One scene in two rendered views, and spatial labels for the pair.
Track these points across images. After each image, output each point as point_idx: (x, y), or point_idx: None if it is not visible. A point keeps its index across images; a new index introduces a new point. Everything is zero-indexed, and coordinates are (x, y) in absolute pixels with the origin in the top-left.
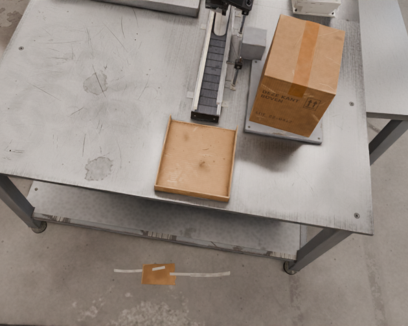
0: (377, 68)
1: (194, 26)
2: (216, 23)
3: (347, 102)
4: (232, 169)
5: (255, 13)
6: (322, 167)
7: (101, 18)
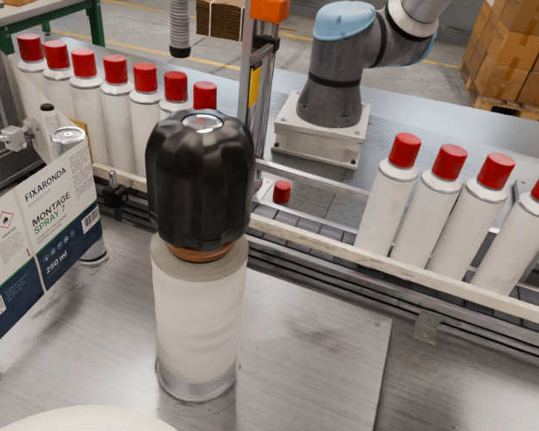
0: (472, 132)
1: (424, 358)
2: (519, 275)
3: None
4: None
5: (359, 219)
6: None
7: None
